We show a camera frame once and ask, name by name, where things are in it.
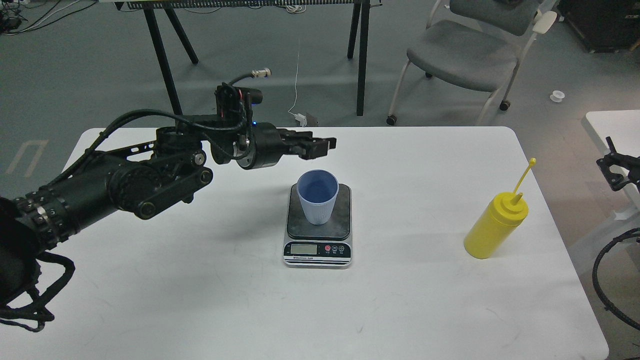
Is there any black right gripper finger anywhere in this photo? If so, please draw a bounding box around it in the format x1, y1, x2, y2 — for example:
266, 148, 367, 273
596, 136, 640, 192

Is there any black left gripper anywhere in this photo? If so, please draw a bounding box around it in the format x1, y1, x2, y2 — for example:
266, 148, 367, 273
236, 121, 338, 170

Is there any blue ribbed plastic cup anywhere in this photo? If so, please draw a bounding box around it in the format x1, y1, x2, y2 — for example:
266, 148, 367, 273
296, 170, 339, 226

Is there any yellow squeeze bottle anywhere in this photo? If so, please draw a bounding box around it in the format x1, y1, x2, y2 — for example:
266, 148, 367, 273
463, 157, 537, 259

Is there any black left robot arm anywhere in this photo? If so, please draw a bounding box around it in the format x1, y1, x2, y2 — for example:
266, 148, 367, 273
0, 68, 337, 333

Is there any digital kitchen scale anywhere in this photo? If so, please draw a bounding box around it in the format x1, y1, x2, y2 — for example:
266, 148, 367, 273
282, 183, 354, 269

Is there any white side table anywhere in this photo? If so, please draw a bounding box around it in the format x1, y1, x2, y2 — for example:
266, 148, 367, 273
582, 109, 640, 221

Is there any small white spool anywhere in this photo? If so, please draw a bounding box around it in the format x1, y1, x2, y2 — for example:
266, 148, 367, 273
549, 89, 566, 103

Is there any black box in corner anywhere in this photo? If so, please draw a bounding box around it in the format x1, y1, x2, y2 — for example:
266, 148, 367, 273
557, 0, 640, 53

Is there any black legged background table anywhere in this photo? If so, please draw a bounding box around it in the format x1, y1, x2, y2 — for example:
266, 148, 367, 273
112, 0, 382, 118

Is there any grey office chair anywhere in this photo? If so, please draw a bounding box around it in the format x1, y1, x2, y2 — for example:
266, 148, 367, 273
386, 0, 558, 126

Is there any white cable with plug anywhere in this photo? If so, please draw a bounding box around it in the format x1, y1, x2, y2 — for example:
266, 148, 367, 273
287, 40, 319, 127

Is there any floor cables top left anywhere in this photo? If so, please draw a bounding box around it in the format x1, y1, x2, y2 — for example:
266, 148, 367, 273
0, 0, 96, 35

